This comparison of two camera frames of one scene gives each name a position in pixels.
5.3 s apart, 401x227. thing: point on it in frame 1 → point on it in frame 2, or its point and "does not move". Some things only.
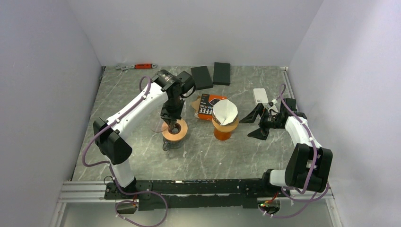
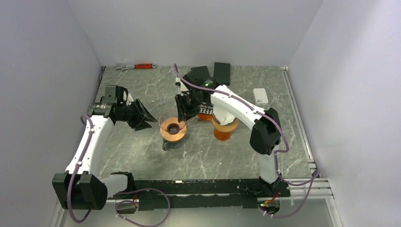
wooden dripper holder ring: (225, 128) does not move
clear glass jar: (172, 144) does not move
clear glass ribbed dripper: (215, 119) does not move
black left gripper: (167, 116) → (143, 125)
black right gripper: (261, 133) → (184, 113)
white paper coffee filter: (225, 111) does not move
